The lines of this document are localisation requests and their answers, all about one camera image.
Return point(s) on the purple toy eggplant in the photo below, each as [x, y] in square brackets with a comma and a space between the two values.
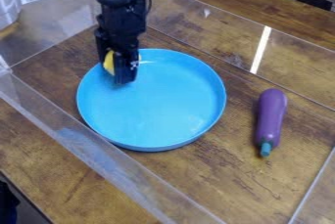
[270, 110]

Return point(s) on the blue round tray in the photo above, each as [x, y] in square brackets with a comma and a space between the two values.
[162, 111]

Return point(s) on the yellow lemon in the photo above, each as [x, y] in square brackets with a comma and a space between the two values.
[118, 64]

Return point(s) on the clear acrylic enclosure wall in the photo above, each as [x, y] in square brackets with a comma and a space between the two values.
[83, 181]

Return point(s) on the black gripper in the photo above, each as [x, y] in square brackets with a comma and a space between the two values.
[122, 23]

